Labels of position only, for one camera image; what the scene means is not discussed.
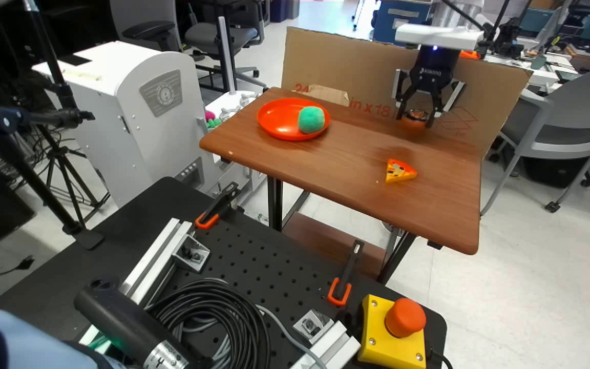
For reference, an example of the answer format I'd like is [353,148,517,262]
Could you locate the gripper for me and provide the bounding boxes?
[395,47,461,129]

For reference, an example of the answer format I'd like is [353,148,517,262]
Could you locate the doughnut toy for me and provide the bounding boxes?
[403,109,429,127]

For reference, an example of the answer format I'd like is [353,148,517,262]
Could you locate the pizza slice toy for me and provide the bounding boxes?
[385,158,418,184]

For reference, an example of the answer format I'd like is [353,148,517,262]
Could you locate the orange plate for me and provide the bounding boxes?
[257,97,331,142]

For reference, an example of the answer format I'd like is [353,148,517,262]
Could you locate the cardboard sheet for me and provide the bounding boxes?
[281,27,534,159]

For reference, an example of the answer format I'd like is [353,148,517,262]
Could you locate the blue box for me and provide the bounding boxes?
[372,0,433,44]

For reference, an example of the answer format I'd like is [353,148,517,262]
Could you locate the green pom-pom ball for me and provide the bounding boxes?
[298,106,326,135]

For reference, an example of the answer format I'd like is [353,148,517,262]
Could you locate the grey chair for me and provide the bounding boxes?
[481,69,590,214]

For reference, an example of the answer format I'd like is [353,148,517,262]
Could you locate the cluttered desk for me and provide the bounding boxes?
[484,0,590,89]

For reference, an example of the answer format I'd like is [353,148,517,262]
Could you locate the small white table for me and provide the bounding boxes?
[205,16,266,129]

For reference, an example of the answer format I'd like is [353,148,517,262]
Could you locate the orange and black clamp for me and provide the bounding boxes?
[327,240,365,307]
[195,182,240,230]

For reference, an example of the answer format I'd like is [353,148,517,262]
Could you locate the black office chair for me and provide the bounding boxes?
[121,0,269,94]

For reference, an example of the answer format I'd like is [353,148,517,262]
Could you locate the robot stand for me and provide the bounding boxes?
[0,177,449,369]

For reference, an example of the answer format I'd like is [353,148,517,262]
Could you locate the yellow emergency stop button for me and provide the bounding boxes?
[357,295,428,369]

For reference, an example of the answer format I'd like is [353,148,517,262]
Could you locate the white machine cabinet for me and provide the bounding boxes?
[31,41,235,209]

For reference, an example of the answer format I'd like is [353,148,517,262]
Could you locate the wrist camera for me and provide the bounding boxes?
[391,68,468,112]

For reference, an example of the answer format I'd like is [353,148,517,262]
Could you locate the aluminium rail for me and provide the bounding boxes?
[77,218,212,354]
[289,309,362,369]

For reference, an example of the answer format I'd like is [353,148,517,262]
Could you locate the grey cable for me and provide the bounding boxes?
[172,305,327,369]

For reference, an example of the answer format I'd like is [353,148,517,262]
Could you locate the coil of black cable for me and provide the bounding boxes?
[146,278,273,369]

